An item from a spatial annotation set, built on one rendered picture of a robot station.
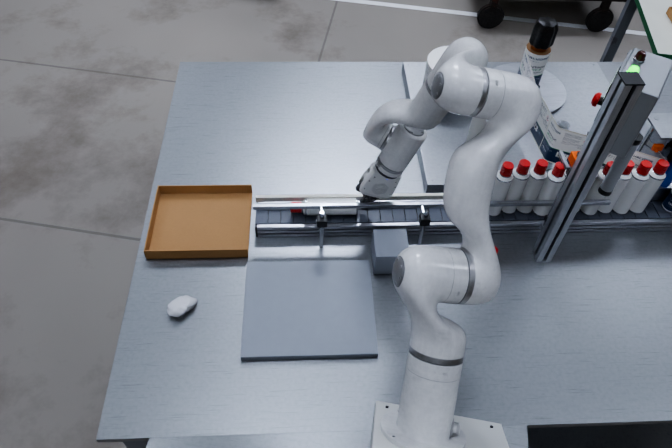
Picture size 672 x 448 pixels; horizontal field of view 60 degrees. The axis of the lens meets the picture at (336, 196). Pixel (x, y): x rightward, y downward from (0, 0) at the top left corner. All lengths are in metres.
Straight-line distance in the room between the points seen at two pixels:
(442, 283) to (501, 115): 0.36
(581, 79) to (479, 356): 1.30
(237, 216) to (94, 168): 1.61
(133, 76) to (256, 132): 1.88
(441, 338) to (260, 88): 1.38
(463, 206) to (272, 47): 2.96
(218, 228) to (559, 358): 1.05
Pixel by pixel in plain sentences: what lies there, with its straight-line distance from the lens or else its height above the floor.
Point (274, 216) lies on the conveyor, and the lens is 1.79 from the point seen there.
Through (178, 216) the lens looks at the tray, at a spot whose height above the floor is 0.83.
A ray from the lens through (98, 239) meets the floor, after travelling 3.01.
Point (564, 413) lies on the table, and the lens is 1.65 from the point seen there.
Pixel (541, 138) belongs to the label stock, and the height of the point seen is 0.96.
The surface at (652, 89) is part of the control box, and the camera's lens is 1.48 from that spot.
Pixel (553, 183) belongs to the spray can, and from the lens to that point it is 1.81.
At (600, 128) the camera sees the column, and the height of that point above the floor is 1.36.
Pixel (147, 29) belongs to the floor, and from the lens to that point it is 4.32.
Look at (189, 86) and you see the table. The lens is 2.37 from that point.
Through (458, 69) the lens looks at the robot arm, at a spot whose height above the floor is 1.60.
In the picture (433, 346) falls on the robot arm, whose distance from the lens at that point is 1.27.
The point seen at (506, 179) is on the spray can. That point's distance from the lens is 1.76.
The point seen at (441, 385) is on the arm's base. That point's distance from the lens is 1.30.
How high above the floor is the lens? 2.26
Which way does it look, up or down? 49 degrees down
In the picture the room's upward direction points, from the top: 3 degrees clockwise
